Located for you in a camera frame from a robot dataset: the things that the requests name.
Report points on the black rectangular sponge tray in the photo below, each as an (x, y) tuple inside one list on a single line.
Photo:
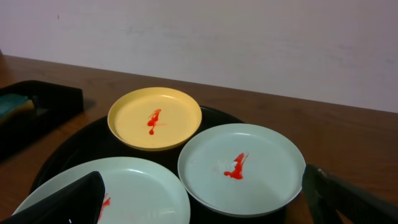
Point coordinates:
[(54, 105)]

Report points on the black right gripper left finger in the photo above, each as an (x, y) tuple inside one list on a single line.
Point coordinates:
[(79, 202)]

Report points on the yellow plastic plate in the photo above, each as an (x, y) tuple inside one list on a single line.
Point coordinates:
[(154, 118)]

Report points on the round black tray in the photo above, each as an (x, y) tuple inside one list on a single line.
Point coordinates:
[(96, 141)]

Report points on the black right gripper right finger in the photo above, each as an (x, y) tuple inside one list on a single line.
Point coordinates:
[(327, 196)]

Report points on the green yellow sponge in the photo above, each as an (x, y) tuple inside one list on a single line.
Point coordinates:
[(13, 105)]

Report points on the light green plate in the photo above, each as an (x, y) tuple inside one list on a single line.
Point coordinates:
[(241, 170), (137, 191)]

